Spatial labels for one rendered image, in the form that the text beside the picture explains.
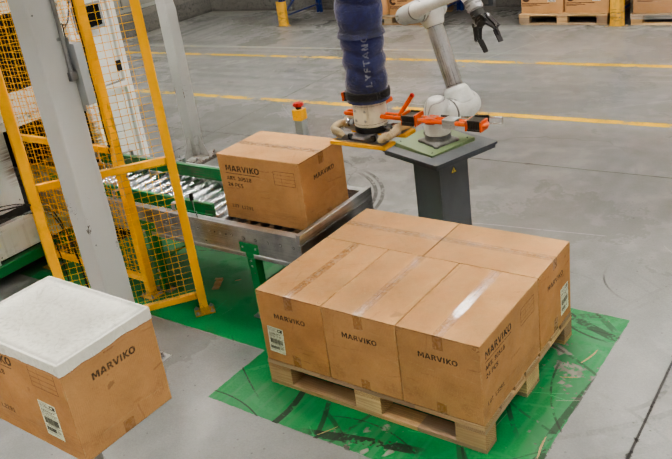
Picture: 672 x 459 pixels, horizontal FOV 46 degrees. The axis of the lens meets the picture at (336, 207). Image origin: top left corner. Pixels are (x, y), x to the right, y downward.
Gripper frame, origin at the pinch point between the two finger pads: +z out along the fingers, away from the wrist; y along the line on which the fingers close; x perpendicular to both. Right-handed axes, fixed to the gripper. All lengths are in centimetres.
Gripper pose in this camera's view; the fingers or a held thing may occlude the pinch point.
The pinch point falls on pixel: (492, 45)
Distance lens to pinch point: 429.9
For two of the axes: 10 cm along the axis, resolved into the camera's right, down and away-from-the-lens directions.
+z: 4.2, 9.1, -0.5
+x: 8.2, -3.5, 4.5
